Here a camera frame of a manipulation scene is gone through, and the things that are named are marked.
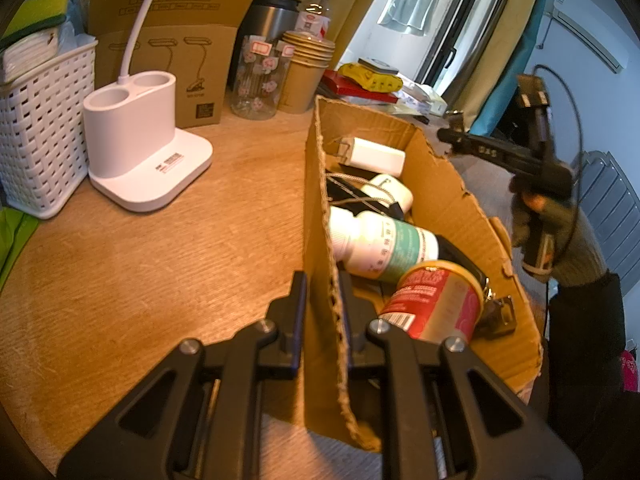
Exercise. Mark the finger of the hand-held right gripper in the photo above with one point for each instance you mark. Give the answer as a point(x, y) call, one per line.
point(452, 137)

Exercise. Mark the white air conditioner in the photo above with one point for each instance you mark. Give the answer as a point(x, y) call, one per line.
point(592, 37)

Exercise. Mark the lamp packaging cardboard box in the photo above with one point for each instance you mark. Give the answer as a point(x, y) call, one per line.
point(200, 60)

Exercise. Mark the white charger plug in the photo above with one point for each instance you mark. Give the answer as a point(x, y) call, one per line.
point(375, 157)

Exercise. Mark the person's torso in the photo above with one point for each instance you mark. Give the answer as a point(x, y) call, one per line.
point(585, 360)

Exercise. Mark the small white bottle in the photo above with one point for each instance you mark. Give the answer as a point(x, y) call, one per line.
point(385, 190)

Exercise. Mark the stack of brown paper cups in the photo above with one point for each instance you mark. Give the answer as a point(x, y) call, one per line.
point(302, 85)

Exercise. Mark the gold tin can red label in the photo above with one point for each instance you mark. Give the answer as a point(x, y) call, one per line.
point(430, 305)

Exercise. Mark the black sliding door frame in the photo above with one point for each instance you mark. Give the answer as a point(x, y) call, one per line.
point(465, 20)

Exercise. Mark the yellow printed packet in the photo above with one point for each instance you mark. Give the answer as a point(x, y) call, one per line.
point(372, 80)

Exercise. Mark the white medicine bottle green label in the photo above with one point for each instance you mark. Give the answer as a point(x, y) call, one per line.
point(380, 245)

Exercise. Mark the flat red box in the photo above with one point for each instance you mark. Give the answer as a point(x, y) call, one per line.
point(337, 84)

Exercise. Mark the white desk lamp base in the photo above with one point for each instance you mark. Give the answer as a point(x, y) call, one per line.
point(130, 120)

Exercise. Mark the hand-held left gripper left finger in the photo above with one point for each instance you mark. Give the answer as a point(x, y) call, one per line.
point(298, 320)

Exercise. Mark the stainless steel thermos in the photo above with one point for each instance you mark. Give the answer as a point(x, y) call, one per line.
point(272, 22)

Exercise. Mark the white plastic packet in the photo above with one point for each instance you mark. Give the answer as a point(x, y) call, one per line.
point(425, 100)

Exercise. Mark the white woven plastic basket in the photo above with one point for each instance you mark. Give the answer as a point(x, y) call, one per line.
point(40, 130)

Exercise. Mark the glass jar with stickers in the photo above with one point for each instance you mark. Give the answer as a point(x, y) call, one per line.
point(257, 85)

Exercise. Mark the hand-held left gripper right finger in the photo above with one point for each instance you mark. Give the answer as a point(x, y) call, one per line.
point(357, 330)

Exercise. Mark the yellow green sponge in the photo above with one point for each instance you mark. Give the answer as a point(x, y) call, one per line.
point(37, 7)

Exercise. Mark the white device with round dial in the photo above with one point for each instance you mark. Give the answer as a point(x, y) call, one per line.
point(377, 65)

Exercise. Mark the green cloth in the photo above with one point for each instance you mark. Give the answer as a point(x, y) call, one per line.
point(15, 240)

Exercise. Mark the clear plastic water bottle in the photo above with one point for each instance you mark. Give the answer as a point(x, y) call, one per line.
point(315, 10)

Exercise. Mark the black car key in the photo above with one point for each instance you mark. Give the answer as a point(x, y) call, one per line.
point(460, 260)

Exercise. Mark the pink printed cloth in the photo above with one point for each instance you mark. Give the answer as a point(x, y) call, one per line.
point(632, 370)

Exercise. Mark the person's right hand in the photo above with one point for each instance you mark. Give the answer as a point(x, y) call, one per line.
point(520, 225)

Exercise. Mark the black binder clip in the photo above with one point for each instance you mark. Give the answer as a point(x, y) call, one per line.
point(500, 312)

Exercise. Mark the white tissue pack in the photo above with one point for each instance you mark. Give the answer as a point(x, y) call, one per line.
point(30, 52)

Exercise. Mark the brown cardboard box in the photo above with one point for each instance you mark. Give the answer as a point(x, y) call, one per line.
point(450, 195)

